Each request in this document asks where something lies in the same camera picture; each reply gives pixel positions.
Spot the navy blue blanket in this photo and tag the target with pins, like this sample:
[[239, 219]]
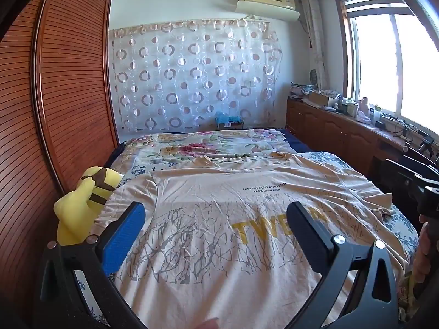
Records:
[[295, 140]]

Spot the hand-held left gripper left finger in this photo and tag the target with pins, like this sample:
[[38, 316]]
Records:
[[123, 238]]

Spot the bed with floral sheet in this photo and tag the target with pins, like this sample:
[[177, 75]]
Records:
[[401, 222]]

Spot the beige printed T-shirt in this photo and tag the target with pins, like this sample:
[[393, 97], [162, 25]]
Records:
[[223, 212]]

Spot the person's right hand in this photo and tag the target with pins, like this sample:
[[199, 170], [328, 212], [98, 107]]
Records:
[[422, 250]]

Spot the floral quilt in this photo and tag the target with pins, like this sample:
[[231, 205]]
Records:
[[192, 149]]

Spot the cardboard box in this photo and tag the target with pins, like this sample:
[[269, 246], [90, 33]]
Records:
[[320, 98]]

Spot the yellow plush toy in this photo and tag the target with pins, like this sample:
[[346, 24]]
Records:
[[73, 212]]

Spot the sheer circle-patterned curtain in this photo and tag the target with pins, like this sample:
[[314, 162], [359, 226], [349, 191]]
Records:
[[192, 75]]

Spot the teal box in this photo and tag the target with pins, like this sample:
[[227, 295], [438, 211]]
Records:
[[226, 120]]

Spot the white patterned window curtain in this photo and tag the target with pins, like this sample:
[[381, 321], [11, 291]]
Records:
[[315, 41]]

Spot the white plastic container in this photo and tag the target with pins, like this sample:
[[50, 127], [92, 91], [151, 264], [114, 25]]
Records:
[[363, 111]]

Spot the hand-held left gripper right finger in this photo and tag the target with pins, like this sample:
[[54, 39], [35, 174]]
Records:
[[305, 226]]

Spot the wooden-framed window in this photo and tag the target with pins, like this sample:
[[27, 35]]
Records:
[[394, 58]]

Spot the long wooden cabinet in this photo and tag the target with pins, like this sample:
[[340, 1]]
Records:
[[343, 133]]

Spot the pile of papers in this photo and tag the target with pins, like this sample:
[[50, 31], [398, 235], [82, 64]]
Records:
[[300, 90]]

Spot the wall air conditioner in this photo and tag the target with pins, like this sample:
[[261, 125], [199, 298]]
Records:
[[265, 1]]

